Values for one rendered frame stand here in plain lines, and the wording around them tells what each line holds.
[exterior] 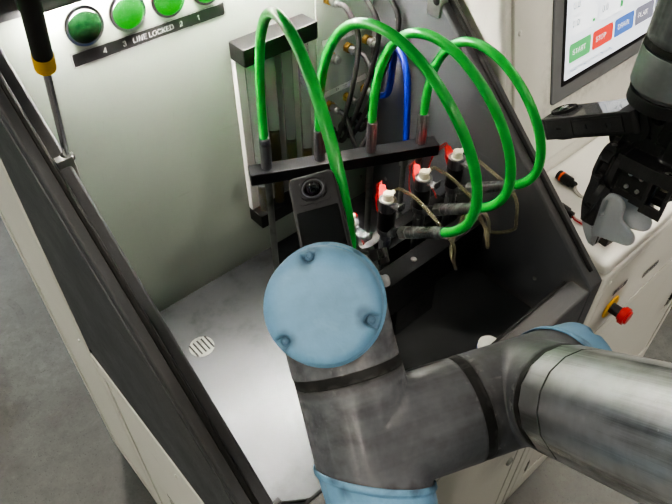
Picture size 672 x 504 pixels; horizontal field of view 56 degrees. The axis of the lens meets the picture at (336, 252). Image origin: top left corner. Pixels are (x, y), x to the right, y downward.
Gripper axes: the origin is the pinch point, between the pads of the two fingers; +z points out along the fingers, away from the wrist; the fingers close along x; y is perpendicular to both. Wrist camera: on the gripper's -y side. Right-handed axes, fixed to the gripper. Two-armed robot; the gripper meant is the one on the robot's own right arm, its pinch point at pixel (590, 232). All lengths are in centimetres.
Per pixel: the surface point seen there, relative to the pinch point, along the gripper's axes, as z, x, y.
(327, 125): -15.2, -23.3, -20.5
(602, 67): 10, 53, -28
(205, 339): 39, -31, -46
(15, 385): 122, -60, -132
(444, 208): 13.6, 3.2, -23.7
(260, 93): -2.2, -12.6, -47.9
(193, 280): 37, -26, -57
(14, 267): 122, -40, -183
